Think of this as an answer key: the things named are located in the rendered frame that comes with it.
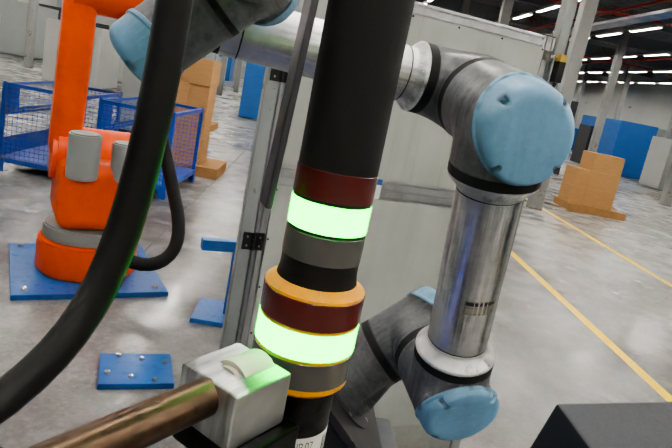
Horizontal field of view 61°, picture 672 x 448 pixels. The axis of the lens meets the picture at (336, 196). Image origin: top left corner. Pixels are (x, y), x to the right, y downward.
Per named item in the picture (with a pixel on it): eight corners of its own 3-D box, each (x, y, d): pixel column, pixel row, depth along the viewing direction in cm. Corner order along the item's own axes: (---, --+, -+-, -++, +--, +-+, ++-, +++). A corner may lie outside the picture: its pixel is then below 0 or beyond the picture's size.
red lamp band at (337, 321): (318, 344, 22) (324, 315, 21) (238, 302, 24) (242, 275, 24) (378, 318, 25) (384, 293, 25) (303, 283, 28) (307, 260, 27)
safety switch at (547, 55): (535, 108, 233) (551, 49, 228) (529, 106, 237) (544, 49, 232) (553, 111, 236) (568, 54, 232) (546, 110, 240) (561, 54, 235)
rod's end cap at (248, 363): (248, 375, 21) (285, 360, 22) (211, 352, 22) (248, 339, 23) (240, 424, 21) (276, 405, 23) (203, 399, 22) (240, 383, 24)
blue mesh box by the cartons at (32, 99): (-8, 169, 621) (-1, 79, 602) (47, 154, 746) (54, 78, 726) (74, 184, 627) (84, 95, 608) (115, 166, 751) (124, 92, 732)
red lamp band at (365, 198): (342, 210, 21) (348, 178, 21) (275, 186, 23) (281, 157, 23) (387, 204, 24) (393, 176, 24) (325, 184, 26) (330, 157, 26)
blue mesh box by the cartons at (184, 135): (86, 185, 635) (96, 97, 616) (130, 168, 759) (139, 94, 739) (164, 200, 637) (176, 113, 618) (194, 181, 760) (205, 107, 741)
